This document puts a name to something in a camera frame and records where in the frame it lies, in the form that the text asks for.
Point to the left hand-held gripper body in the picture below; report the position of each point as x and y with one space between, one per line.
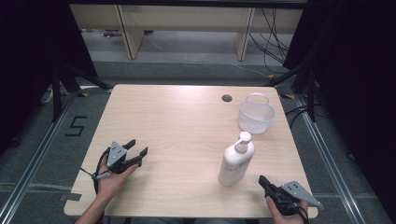
115 154

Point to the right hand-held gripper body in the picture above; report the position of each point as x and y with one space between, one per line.
281 196

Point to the white pump bottle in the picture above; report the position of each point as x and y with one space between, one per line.
234 165

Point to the white plastic basket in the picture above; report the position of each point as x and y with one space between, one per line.
256 118

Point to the person's right hand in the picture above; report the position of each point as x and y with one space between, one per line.
288 219

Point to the person's left hand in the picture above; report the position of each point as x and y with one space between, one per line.
110 183

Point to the grey tape strip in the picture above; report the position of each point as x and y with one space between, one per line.
71 196

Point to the black metal stand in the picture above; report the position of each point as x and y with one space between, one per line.
311 96
56 93

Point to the pink object on floor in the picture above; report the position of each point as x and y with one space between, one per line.
111 33

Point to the black curtain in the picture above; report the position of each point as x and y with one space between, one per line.
358 77
28 62

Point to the light wooden desk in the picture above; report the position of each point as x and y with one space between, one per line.
186 21

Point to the metal floor rail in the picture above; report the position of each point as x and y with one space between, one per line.
330 171
31 168

